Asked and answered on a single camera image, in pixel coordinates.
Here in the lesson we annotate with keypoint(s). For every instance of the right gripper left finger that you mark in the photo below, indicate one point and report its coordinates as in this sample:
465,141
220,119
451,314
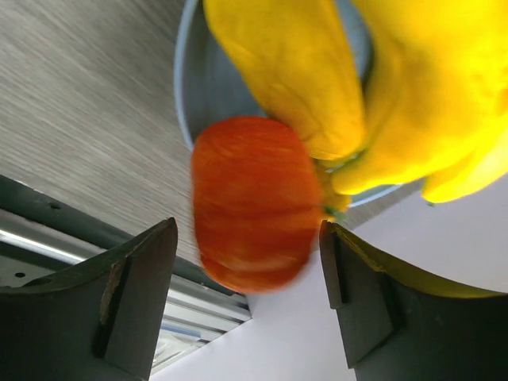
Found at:
97,320

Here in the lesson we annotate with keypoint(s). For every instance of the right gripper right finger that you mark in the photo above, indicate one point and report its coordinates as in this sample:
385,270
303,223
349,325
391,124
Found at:
400,322

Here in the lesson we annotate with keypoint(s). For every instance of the fake yellow banana bunch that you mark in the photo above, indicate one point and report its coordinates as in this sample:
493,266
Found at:
433,107

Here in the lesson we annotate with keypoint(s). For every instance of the fake orange tangerine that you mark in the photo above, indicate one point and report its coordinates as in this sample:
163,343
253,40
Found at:
257,203

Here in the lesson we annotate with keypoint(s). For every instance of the light blue plate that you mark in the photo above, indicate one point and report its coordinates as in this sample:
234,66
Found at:
208,88

